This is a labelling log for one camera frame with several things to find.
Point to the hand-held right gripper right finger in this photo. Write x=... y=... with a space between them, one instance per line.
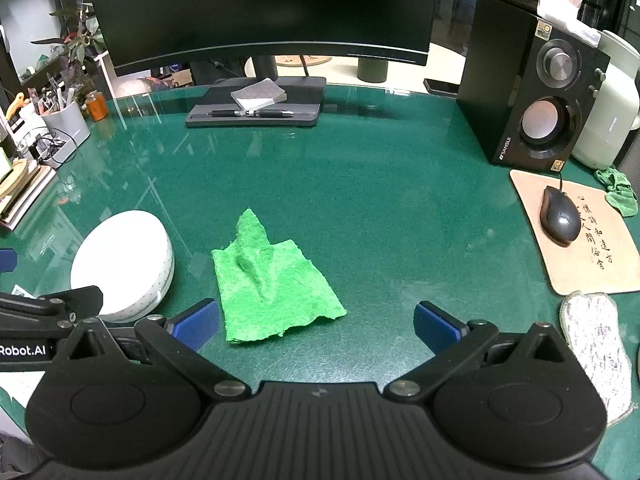
x=435 y=327

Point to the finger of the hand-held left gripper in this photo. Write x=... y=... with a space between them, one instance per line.
x=65 y=302
x=7 y=260

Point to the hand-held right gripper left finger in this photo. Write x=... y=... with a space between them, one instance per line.
x=197 y=322

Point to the white bowl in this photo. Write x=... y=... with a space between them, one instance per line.
x=122 y=265

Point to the bright green cloth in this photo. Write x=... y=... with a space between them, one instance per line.
x=270 y=285

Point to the white paper sheet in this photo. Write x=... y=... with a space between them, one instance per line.
x=12 y=385

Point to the stack of books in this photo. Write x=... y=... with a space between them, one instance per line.
x=25 y=195

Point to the white charger box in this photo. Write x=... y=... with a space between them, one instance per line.
x=30 y=130

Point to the beige mouse pad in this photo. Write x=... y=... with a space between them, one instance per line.
x=565 y=270

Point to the grey desk organizer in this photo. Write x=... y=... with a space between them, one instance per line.
x=67 y=125

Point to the grey white rag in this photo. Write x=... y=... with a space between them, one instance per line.
x=595 y=345

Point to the black computer mouse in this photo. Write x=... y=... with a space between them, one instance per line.
x=560 y=217

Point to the orange jar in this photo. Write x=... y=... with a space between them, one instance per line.
x=96 y=107

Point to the black pen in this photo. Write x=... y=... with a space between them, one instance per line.
x=270 y=113

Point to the small green rag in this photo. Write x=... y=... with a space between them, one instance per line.
x=620 y=195

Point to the potted plant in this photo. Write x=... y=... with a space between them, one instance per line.
x=80 y=35

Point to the grey notepad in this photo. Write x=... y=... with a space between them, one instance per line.
x=257 y=92

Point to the black phone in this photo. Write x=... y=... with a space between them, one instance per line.
x=440 y=87

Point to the black speaker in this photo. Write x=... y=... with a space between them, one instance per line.
x=500 y=85

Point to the black monitor stand base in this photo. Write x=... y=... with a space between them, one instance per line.
x=302 y=87

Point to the olive cylinder container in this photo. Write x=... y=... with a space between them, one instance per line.
x=372 y=70

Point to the pale green humidifier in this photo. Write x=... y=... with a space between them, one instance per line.
x=607 y=125

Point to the black curved monitor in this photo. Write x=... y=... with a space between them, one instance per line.
x=250 y=5

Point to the clear plastic bag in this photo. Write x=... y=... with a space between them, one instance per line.
x=560 y=0

